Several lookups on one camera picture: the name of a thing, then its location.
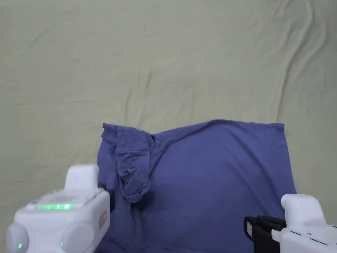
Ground dark blue shirt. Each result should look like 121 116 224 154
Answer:
95 120 298 253

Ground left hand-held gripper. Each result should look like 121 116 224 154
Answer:
6 164 116 253

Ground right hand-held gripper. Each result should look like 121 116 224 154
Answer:
244 194 337 253

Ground bed with pale green sheet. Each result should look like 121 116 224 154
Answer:
0 0 337 253

